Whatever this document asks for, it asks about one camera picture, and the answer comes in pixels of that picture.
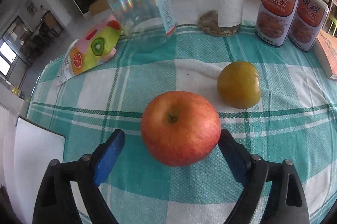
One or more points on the clear jar gold lid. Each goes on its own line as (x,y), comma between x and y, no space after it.
(147,24)

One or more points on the right porridge can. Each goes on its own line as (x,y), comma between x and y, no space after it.
(307,23)

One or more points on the white cardboard box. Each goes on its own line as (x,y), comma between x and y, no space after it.
(26,151)

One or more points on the porridge can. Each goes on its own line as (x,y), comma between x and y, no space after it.
(274,20)
(307,23)

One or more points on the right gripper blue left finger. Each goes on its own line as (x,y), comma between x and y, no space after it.
(106,155)

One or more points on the red apple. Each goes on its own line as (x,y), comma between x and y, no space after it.
(180,128)

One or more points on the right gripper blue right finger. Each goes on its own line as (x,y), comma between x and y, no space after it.
(236,156)

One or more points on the brown cardboard box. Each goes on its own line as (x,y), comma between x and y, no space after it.
(98,7)

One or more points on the left porridge can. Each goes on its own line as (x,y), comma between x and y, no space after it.
(274,20)

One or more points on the orange book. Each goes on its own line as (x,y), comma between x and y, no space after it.
(325,49)

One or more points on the small yellow-green pear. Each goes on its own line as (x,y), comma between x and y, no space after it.
(238,85)

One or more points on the fruit print snack bag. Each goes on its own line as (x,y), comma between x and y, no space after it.
(95,48)

